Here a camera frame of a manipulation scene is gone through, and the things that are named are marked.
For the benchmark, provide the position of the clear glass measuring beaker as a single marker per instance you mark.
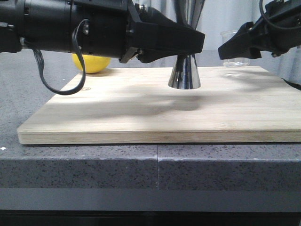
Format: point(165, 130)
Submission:
point(235, 62)

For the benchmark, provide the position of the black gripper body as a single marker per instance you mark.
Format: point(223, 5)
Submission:
point(77, 28)
point(278, 28)

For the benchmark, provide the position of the steel double jigger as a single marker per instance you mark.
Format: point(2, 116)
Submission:
point(185, 71)

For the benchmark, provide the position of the light wooden cutting board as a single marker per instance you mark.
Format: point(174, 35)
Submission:
point(136, 105)

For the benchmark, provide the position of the yellow lemon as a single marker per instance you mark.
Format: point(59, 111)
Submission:
point(95, 64)

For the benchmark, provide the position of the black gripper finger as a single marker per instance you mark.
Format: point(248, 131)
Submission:
point(241, 45)
point(149, 55)
point(151, 32)

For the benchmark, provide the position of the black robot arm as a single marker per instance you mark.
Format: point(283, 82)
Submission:
point(9, 26)

